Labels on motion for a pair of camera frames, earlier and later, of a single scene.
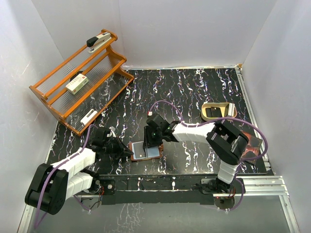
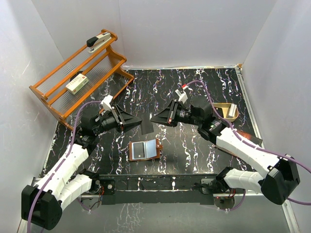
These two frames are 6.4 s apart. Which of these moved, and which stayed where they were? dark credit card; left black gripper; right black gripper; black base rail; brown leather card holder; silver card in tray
Moved: right black gripper; left black gripper
Stayed: black base rail; dark credit card; brown leather card holder; silver card in tray
